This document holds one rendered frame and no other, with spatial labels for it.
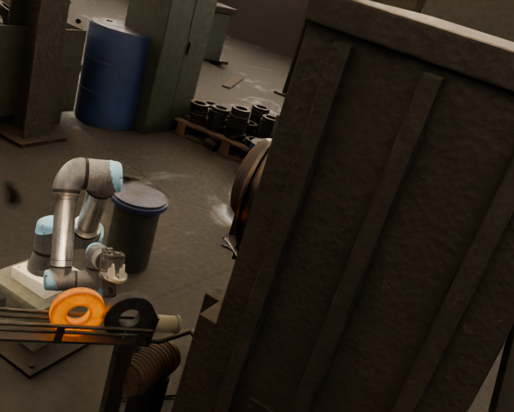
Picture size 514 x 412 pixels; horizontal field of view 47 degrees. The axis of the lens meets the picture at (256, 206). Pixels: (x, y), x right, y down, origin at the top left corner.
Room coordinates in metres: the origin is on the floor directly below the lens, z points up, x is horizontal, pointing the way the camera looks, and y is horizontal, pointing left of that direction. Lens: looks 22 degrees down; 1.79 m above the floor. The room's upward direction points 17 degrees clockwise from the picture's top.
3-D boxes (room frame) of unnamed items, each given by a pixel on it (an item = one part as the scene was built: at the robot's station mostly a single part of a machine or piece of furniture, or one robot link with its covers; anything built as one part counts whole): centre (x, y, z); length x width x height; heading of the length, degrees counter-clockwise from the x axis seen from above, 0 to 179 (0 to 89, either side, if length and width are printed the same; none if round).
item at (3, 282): (2.13, 0.78, 0.28); 0.32 x 0.32 x 0.04; 67
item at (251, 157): (1.88, 0.02, 1.11); 0.28 x 0.06 x 0.28; 156
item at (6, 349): (2.13, 0.78, 0.13); 0.40 x 0.40 x 0.26; 67
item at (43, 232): (2.14, 0.78, 0.52); 0.13 x 0.12 x 0.14; 118
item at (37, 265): (2.13, 0.78, 0.40); 0.15 x 0.15 x 0.10
